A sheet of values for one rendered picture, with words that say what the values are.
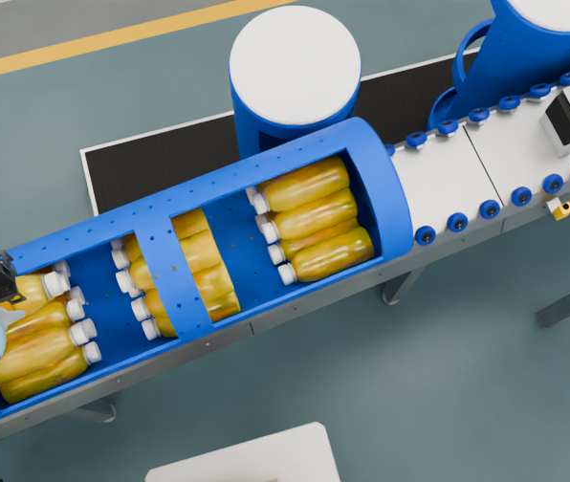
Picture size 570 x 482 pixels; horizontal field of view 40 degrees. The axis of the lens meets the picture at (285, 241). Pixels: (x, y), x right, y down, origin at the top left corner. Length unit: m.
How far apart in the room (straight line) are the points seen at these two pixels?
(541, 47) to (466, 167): 0.33
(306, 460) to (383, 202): 0.47
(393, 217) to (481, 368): 1.29
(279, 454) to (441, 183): 0.71
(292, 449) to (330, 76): 0.77
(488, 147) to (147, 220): 0.79
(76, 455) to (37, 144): 1.05
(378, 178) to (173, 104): 1.52
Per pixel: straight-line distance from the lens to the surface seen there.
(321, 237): 1.59
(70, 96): 2.92
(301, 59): 1.72
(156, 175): 2.59
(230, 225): 1.65
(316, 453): 1.41
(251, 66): 1.71
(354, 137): 1.46
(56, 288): 1.34
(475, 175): 1.78
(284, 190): 1.50
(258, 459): 1.41
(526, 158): 1.83
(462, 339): 2.65
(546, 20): 1.86
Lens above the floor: 2.56
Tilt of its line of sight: 75 degrees down
